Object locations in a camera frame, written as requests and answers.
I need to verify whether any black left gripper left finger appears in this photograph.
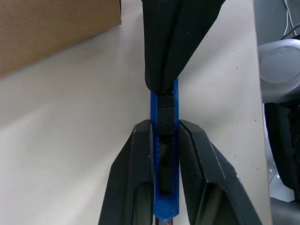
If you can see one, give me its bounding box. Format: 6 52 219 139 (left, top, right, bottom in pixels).
98 119 156 225

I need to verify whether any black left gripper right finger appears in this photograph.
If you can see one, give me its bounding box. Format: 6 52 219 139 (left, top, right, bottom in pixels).
178 119 263 225

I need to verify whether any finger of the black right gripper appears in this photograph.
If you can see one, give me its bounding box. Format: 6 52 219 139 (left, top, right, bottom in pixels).
163 0 227 92
142 0 181 94

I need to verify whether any brown cardboard box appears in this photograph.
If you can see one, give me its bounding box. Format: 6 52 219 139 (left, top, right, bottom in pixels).
0 0 122 77

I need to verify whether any silver robot body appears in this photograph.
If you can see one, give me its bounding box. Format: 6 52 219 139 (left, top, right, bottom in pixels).
257 35 300 204

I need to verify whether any thin white cable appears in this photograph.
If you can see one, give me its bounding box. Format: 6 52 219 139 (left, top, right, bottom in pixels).
284 0 294 30

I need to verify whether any thin dark cable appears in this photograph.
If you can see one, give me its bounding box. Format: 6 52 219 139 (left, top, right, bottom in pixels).
280 23 300 39

